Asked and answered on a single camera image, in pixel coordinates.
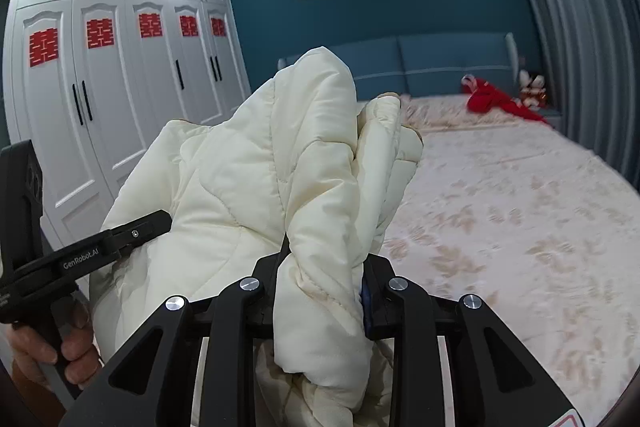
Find red and white plush dolls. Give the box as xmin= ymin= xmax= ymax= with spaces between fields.
xmin=517 ymin=69 xmax=546 ymax=108

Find blue upholstered headboard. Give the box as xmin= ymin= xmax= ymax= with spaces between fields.
xmin=277 ymin=32 xmax=547 ymax=104

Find pink floral pillow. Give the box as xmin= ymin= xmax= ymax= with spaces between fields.
xmin=400 ymin=94 xmax=531 ymax=130

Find grey curtain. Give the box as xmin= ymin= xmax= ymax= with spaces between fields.
xmin=500 ymin=0 xmax=640 ymax=198

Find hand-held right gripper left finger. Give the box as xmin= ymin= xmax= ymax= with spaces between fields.
xmin=59 ymin=233 xmax=292 ymax=427

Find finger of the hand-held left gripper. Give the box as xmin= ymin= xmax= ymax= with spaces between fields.
xmin=102 ymin=209 xmax=174 ymax=259

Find white wardrobe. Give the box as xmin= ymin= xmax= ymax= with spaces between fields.
xmin=10 ymin=0 xmax=253 ymax=254

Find blue bedside table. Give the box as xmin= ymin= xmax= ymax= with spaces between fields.
xmin=540 ymin=107 xmax=569 ymax=132

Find cream padded jacket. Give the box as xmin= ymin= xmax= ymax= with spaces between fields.
xmin=89 ymin=47 xmax=425 ymax=427

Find person's left hand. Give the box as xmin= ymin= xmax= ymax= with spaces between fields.
xmin=8 ymin=299 xmax=104 ymax=387

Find red cloth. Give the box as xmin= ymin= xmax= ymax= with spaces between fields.
xmin=462 ymin=74 xmax=551 ymax=126

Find pink floral bedspread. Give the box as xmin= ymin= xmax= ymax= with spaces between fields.
xmin=355 ymin=94 xmax=640 ymax=427

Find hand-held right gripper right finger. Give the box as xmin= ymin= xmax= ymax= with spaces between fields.
xmin=360 ymin=254 xmax=589 ymax=427

